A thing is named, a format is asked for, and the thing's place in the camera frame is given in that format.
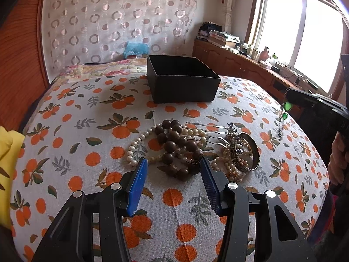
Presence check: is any person's right hand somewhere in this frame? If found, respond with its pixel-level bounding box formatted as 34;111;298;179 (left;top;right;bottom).
328;133;349;197

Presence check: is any beige patterned window curtain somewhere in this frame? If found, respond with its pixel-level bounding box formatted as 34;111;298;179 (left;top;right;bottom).
221;0;264;42

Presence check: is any row of small bottles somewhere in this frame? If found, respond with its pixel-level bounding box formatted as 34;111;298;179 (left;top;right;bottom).
237;41;261;60

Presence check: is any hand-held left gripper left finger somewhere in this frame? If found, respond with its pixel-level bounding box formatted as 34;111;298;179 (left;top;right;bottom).
33;157;149;262

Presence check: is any stack of books and papers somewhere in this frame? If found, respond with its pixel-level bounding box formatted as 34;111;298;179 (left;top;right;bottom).
208;30;241;49

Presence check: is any green bead drop earring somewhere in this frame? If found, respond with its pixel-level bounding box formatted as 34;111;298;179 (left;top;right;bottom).
277;100;292;141

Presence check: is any cream pearl necklace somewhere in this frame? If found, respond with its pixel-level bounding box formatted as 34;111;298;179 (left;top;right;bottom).
211;139;255;184

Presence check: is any brown wooden bead bracelet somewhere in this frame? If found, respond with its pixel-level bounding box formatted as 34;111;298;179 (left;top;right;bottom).
155;119;204;182

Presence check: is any white pearl necklace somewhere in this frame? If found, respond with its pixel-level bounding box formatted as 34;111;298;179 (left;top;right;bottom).
127;124;208;167

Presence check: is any yellow plush toy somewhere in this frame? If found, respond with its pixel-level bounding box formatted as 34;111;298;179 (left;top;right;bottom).
0;126;22;231

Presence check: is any blue plastic bag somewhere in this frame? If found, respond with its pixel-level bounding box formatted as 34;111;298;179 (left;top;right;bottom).
123;41;149;58

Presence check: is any floral quilt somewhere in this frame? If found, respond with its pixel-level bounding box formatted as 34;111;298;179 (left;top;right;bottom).
54;57;150;84

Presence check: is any orange fruit print cloth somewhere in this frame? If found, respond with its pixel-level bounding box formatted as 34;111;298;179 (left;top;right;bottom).
10;75;331;262

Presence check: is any wood framed window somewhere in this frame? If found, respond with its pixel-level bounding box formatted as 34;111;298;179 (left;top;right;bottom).
245;0;347;97

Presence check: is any circle pattern sheer wall curtain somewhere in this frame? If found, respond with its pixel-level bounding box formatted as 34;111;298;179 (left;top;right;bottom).
44;0;198;72

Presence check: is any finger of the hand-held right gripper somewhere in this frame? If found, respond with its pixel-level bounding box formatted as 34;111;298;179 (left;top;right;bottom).
286;87;318;108

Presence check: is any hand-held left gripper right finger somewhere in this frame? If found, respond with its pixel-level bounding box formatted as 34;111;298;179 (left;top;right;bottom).
200;155;317;262

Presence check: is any pile of dark clothes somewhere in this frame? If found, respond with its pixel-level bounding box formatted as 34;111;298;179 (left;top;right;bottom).
198;22;223;40

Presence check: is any patterned metal bangle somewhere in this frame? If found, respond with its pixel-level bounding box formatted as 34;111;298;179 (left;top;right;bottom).
230;132;261;174

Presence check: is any brown wooden wardrobe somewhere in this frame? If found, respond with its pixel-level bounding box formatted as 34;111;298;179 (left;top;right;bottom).
0;0;52;138

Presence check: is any silver hair comb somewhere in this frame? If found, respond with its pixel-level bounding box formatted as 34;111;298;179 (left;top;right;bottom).
187;121;247;155

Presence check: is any black cardboard box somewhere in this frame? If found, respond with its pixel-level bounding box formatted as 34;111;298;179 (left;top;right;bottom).
146;55;221;104

